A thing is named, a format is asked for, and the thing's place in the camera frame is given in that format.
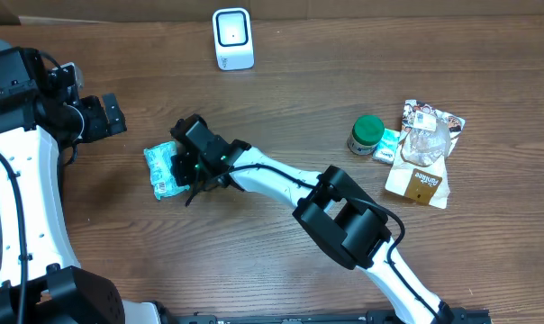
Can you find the white barcode scanner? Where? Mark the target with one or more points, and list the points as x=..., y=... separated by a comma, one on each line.
x=233, y=39

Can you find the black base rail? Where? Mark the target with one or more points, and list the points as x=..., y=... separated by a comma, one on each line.
x=369, y=317

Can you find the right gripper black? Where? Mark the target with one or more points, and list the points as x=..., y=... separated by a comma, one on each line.
x=185, y=162

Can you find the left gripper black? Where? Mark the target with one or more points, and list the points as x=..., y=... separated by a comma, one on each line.
x=101, y=125

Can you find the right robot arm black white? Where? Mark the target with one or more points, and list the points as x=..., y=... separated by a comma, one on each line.
x=344, y=222

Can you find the teal snack packet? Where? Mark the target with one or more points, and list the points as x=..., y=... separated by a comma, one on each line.
x=159, y=161

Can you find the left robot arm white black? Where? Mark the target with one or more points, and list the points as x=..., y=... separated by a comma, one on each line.
x=41, y=114

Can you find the teal tissue pack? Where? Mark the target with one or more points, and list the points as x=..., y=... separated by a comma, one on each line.
x=386, y=147

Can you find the green lid jar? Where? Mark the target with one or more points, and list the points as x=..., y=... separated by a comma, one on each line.
x=365, y=135

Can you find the beige brown food pouch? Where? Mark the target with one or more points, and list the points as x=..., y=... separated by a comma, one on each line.
x=427, y=138

